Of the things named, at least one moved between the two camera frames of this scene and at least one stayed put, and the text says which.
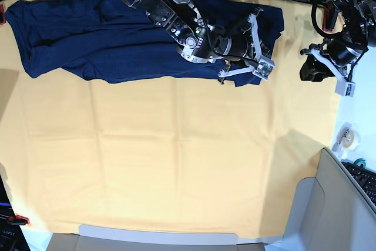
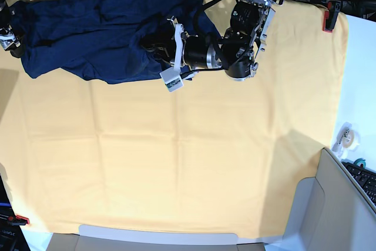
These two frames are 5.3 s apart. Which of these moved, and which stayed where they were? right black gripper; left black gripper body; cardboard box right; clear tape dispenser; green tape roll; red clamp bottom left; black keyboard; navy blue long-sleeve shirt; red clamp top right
Moved: right black gripper; navy blue long-sleeve shirt; left black gripper body
Stayed: red clamp bottom left; green tape roll; clear tape dispenser; cardboard box right; red clamp top right; black keyboard
